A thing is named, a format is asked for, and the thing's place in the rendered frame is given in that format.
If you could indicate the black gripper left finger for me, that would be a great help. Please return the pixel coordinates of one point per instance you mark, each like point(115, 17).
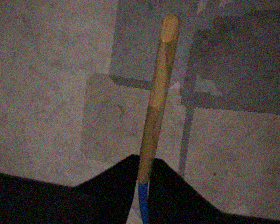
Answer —
point(104, 199)

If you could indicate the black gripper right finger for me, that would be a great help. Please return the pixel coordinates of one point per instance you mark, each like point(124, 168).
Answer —
point(171, 200)

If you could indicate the wooden stick with blue string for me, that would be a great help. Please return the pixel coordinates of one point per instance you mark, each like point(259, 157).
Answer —
point(157, 100)

